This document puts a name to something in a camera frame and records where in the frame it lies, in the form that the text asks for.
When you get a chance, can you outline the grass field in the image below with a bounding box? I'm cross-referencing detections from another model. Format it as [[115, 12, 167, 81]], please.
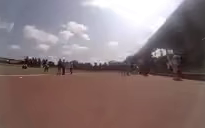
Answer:
[[0, 63, 61, 76]]

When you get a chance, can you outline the row of trees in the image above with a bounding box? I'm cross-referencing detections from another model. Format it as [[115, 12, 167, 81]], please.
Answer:
[[71, 59, 128, 72]]

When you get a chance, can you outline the red running track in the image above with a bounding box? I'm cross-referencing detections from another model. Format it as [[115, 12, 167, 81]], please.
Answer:
[[0, 70, 205, 128]]

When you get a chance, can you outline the group of people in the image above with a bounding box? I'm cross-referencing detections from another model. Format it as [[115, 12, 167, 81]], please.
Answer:
[[21, 55, 75, 76]]

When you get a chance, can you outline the dark low kerb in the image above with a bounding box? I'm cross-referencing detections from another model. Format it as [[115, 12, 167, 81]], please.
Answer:
[[149, 71, 205, 83]]

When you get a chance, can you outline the grandstand building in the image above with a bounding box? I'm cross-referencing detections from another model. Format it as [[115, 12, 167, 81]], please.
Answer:
[[124, 0, 205, 76]]

